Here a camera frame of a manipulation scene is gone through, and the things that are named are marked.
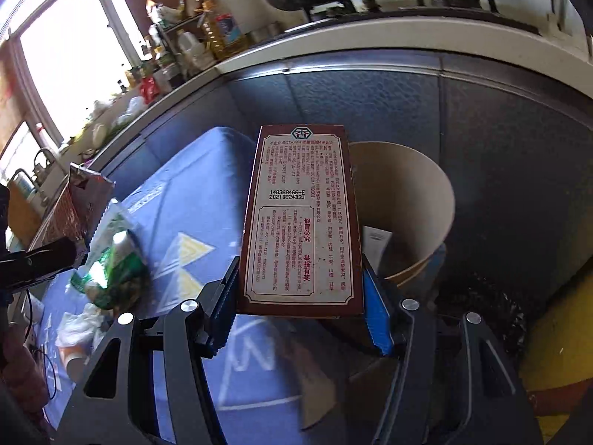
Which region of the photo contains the white paper slip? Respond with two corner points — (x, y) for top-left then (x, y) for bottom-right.
(362, 225), (392, 272)

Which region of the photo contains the yellow cooking oil bottle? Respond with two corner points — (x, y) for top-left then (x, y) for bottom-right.
(204, 0), (247, 59)

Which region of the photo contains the brown printed cardboard box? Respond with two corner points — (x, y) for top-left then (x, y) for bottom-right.
(236, 125), (367, 318)

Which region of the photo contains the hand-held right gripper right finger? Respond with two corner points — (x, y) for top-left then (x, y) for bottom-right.
(361, 253), (545, 445)

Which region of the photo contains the red packet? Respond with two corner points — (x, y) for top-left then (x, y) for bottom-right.
(139, 76), (159, 103)

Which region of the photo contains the window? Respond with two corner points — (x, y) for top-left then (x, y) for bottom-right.
(0, 0), (156, 158)

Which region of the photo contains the tan round waste bin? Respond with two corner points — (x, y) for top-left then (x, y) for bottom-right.
(301, 141), (457, 432)

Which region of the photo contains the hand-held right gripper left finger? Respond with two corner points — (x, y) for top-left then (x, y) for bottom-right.
(56, 256), (242, 445)

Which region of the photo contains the black gas stove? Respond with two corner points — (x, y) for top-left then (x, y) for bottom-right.
(259, 0), (543, 38)

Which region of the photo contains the white green plastic wrapper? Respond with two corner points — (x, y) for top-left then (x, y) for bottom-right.
(90, 198), (137, 253)

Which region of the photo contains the black cable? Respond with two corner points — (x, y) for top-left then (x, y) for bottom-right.
(21, 287), (63, 402)

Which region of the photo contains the dark patterned kitchen cabinet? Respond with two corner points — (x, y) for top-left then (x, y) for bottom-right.
(88, 51), (593, 288)

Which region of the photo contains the metal faucet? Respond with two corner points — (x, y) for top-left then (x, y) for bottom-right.
(32, 147), (59, 182)

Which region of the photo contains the blue printed tablecloth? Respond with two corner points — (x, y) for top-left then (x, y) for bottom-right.
(28, 127), (353, 432)

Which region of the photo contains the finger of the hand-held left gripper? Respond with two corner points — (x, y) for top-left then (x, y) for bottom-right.
(0, 237), (90, 291)

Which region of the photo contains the white plastic jug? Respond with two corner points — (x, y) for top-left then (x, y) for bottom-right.
(178, 32), (216, 73)

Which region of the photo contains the person's left forearm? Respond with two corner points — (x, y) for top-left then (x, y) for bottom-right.
(0, 327), (49, 415)

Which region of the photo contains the black trash bag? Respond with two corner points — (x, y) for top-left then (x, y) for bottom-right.
(440, 273), (530, 368)

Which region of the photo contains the crumpled white tissue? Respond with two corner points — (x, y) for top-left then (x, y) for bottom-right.
(56, 303), (109, 349)

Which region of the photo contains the rack of condiment bottles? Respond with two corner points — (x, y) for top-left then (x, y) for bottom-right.
(138, 0), (209, 86)

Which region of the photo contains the white plastic bag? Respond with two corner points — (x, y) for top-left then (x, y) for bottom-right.
(113, 96), (147, 127)

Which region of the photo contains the red patterned carton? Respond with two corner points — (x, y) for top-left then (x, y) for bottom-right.
(28, 163), (116, 252)

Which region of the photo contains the crushed green label bottle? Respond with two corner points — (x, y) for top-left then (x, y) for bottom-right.
(69, 229), (149, 309)

